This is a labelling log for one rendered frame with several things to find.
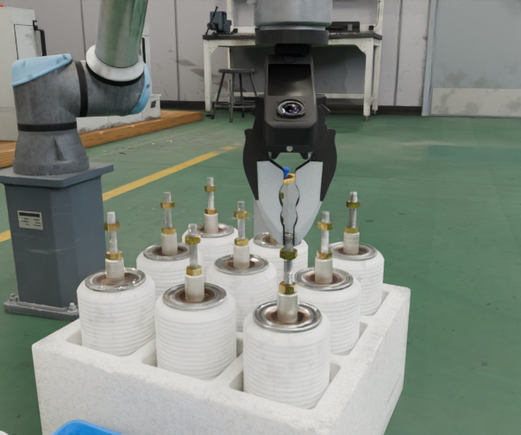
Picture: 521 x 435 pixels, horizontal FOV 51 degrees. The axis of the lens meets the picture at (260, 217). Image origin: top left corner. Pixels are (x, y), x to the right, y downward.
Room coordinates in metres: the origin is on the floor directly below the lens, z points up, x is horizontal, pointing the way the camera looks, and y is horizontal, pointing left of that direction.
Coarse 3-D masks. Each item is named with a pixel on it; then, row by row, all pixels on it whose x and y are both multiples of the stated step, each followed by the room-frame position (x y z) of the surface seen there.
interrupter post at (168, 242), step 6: (162, 234) 0.75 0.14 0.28; (174, 234) 0.75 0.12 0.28; (162, 240) 0.75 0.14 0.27; (168, 240) 0.75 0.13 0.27; (174, 240) 0.75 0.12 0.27; (162, 246) 0.75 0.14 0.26; (168, 246) 0.75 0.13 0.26; (174, 246) 0.75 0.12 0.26; (162, 252) 0.75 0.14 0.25; (168, 252) 0.75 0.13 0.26; (174, 252) 0.75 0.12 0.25
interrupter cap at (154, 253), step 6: (150, 246) 0.78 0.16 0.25; (156, 246) 0.78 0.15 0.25; (180, 246) 0.78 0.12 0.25; (186, 246) 0.78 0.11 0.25; (144, 252) 0.75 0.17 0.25; (150, 252) 0.75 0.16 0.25; (156, 252) 0.76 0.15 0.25; (180, 252) 0.76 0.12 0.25; (186, 252) 0.75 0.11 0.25; (150, 258) 0.73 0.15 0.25; (156, 258) 0.72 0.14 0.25; (162, 258) 0.72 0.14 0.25; (168, 258) 0.72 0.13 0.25; (174, 258) 0.72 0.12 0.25; (180, 258) 0.73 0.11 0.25; (186, 258) 0.73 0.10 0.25
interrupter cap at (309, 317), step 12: (276, 300) 0.58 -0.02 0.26; (264, 312) 0.55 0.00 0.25; (276, 312) 0.56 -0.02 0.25; (300, 312) 0.56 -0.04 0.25; (312, 312) 0.55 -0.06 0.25; (264, 324) 0.52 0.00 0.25; (276, 324) 0.53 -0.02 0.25; (288, 324) 0.53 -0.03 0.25; (300, 324) 0.53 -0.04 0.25; (312, 324) 0.52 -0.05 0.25
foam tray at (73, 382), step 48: (384, 288) 0.79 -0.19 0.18; (48, 336) 0.64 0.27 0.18; (240, 336) 0.64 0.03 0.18; (384, 336) 0.64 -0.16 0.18; (48, 384) 0.61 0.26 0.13; (96, 384) 0.57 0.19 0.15; (144, 384) 0.54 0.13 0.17; (192, 384) 0.53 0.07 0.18; (240, 384) 0.56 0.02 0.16; (336, 384) 0.53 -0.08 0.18; (384, 384) 0.66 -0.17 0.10; (48, 432) 0.61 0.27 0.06; (144, 432) 0.54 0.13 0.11; (192, 432) 0.51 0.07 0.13; (240, 432) 0.49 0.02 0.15; (288, 432) 0.46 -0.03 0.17; (336, 432) 0.47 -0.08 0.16
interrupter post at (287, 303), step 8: (280, 296) 0.54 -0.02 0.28; (288, 296) 0.54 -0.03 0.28; (296, 296) 0.54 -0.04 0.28; (280, 304) 0.54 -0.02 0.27; (288, 304) 0.54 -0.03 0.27; (296, 304) 0.54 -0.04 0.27; (280, 312) 0.54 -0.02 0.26; (288, 312) 0.54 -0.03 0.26; (296, 312) 0.54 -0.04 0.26; (288, 320) 0.54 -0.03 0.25
